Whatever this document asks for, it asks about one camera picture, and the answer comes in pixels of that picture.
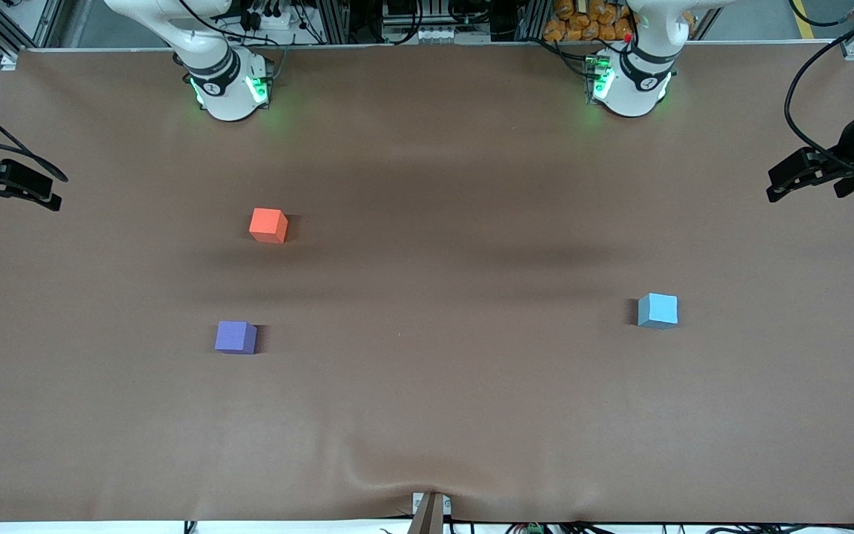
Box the light blue foam block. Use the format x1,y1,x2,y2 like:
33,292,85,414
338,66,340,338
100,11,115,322
637,292,679,330

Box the orange foam block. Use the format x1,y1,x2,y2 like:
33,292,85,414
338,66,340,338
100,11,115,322
249,208,289,245

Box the purple foam block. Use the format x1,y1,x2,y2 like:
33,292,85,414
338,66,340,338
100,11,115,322
214,320,258,355

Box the orange lumpy bag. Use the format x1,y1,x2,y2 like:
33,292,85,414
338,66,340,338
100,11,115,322
543,0,635,43

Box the white power strip black plugs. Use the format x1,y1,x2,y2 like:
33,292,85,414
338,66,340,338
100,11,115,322
245,4,302,32

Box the brown table cover sheet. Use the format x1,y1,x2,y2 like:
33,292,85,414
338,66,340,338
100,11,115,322
0,41,854,524

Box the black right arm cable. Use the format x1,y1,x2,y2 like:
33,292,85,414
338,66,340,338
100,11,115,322
0,93,70,184

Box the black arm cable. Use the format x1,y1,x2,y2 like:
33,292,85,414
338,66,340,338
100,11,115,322
0,93,70,184
784,0,854,179

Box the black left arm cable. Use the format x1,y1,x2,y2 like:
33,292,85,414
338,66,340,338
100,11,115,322
784,0,854,179

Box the silver aluminium frame post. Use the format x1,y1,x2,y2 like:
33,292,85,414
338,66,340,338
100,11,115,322
518,0,552,42
318,0,351,44

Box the brown camera mount post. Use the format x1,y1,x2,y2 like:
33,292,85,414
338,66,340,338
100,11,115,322
408,491,451,534

